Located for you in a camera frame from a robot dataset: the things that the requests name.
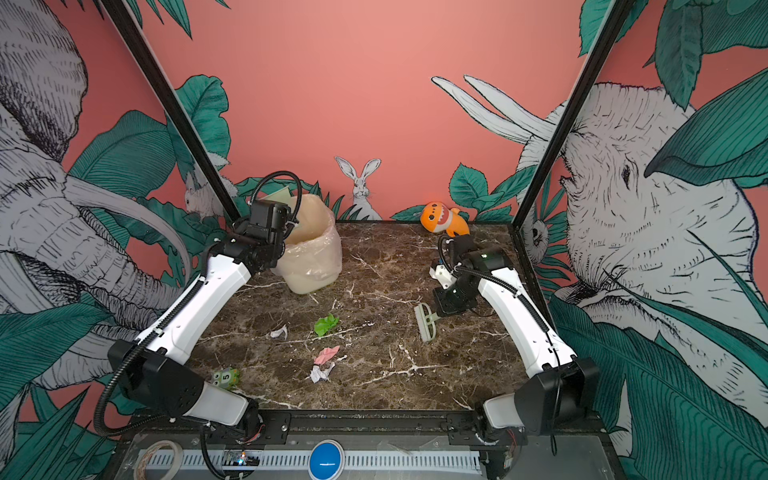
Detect green hand brush white bristles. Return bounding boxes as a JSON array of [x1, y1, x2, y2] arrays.
[[414, 303, 440, 343]]

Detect green plastic dustpan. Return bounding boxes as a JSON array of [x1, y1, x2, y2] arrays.
[[262, 187, 296, 209]]

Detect beige bin with plastic liner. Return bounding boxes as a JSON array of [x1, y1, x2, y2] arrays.
[[271, 194, 342, 295]]

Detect green paper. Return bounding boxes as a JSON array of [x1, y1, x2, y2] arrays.
[[314, 314, 340, 338]]

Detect pink paper scrap front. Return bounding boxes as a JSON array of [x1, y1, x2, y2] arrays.
[[314, 345, 340, 366]]

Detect white paper front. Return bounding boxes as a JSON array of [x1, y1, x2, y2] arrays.
[[310, 362, 335, 383]]

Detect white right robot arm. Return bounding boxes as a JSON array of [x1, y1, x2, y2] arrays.
[[430, 234, 599, 436]]

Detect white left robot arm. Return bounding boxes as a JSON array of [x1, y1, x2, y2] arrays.
[[93, 198, 302, 443]]

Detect white paper scrap left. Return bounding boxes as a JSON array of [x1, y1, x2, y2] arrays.
[[269, 325, 288, 340]]

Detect green frog toy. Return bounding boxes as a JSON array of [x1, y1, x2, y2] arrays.
[[211, 368, 240, 390]]

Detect clear tape roll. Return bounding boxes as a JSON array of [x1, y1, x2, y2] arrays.
[[132, 440, 184, 480]]

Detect black left corner frame post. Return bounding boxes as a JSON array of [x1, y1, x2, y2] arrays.
[[101, 0, 240, 222]]

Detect black corner frame post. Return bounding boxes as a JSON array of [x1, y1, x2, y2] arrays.
[[101, 0, 240, 222], [509, 0, 635, 233]]

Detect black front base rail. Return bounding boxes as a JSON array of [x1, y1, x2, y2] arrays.
[[118, 409, 608, 449]]

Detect white slotted cable duct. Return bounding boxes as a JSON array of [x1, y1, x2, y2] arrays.
[[133, 448, 483, 476]]

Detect black right corner frame post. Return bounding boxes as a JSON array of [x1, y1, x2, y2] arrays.
[[509, 0, 635, 233]]

